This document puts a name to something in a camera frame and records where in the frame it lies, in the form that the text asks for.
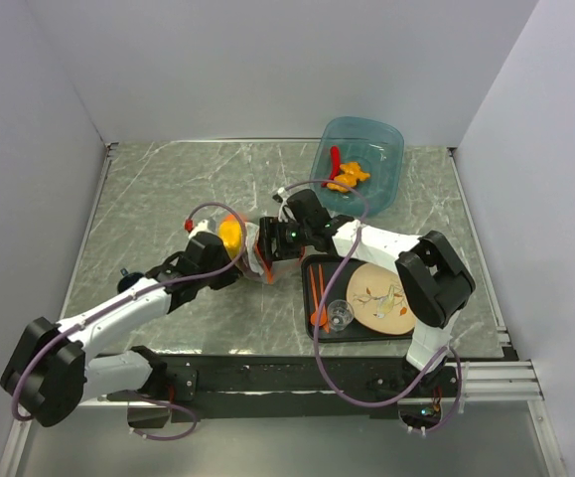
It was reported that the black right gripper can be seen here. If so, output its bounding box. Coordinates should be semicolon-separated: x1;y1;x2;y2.
250;217;312;263

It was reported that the yellow fake bell pepper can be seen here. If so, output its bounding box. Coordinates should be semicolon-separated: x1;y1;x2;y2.
217;215;244;258

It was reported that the clear zip top bag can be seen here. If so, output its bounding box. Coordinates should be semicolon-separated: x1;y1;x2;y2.
236;222;303;284

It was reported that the tan fake ginger root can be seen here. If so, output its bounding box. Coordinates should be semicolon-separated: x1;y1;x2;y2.
326;161;370;193

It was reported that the red fake chili pepper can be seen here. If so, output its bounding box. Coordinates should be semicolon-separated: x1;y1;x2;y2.
321;145;341;187

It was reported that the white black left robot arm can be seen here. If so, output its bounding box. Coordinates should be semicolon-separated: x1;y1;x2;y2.
0;232;241;427

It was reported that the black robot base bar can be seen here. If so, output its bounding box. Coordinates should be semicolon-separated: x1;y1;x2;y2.
137;355;456;419

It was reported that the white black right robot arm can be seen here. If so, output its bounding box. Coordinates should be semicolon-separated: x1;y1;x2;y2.
256;189;476;396

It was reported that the small clear glass cup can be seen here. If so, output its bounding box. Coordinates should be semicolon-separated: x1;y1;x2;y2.
327;299;355;332

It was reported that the orange plastic spoon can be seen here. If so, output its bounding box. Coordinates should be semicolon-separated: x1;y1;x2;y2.
310;309;328;327

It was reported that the teal transparent plastic bin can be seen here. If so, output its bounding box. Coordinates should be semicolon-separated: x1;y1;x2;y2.
310;116;404;217

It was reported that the beige bird pattern plate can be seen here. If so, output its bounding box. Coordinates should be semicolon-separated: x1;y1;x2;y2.
346;263;416;336

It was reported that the black plastic tray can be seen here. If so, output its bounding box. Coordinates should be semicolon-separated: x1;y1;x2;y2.
301;254;416;343

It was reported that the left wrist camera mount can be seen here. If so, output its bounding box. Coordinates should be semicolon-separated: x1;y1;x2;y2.
184;219;216;239

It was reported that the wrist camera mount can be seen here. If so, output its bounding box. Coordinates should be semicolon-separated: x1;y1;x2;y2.
184;219;216;239
272;187;290;205

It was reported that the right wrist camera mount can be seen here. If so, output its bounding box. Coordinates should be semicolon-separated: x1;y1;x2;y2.
272;187;290;205

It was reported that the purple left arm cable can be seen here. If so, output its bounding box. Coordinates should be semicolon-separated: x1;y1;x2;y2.
11;201;246;443

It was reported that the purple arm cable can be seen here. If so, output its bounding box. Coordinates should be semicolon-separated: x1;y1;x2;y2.
279;180;467;438
11;201;246;443

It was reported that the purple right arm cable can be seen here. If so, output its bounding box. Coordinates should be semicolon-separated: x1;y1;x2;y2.
279;180;467;438

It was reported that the aluminium frame rail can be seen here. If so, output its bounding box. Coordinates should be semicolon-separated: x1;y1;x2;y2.
398;360;544;403

